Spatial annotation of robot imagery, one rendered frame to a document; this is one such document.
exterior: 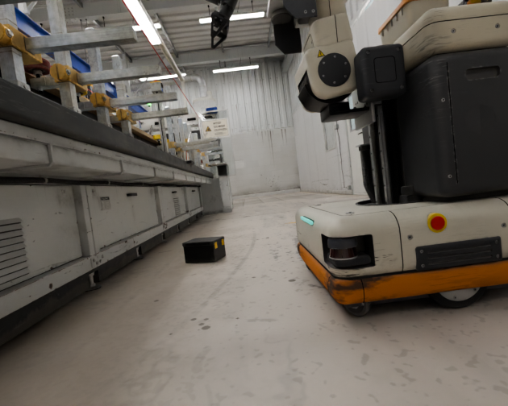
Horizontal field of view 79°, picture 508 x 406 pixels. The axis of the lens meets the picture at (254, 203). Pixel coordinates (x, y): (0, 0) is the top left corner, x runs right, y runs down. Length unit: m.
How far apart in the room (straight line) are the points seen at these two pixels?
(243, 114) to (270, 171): 2.34
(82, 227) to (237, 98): 10.84
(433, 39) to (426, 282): 0.64
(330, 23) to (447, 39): 0.34
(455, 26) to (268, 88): 11.33
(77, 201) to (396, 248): 1.33
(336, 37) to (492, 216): 0.68
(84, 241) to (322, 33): 1.30
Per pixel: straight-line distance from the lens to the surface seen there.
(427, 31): 1.06
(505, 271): 1.06
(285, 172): 11.78
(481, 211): 1.01
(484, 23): 1.13
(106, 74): 1.24
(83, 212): 1.62
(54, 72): 1.24
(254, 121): 11.97
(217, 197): 5.50
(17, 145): 0.98
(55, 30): 1.31
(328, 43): 1.12
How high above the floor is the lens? 0.39
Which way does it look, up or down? 3 degrees down
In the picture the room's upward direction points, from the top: 7 degrees counter-clockwise
